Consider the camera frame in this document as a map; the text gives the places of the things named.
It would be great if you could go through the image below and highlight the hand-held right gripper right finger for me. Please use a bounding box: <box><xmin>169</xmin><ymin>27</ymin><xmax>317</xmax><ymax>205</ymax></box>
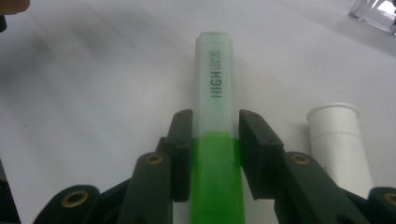
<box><xmin>238</xmin><ymin>109</ymin><xmax>285</xmax><ymax>201</ymax></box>

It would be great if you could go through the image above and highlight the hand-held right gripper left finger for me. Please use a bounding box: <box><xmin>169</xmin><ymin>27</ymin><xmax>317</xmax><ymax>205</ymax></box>
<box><xmin>156</xmin><ymin>109</ymin><xmax>193</xmax><ymax>203</ymax></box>

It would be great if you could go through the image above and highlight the green highlighter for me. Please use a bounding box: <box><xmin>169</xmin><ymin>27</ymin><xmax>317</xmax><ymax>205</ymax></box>
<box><xmin>189</xmin><ymin>31</ymin><xmax>247</xmax><ymax>224</ymax></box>

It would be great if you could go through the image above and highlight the white tube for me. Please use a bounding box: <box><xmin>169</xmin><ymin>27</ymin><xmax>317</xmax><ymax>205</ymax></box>
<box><xmin>305</xmin><ymin>102</ymin><xmax>375</xmax><ymax>200</ymax></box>

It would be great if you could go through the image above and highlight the clear plastic organizer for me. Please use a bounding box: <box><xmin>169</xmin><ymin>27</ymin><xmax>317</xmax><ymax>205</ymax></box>
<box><xmin>348</xmin><ymin>0</ymin><xmax>396</xmax><ymax>35</ymax></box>

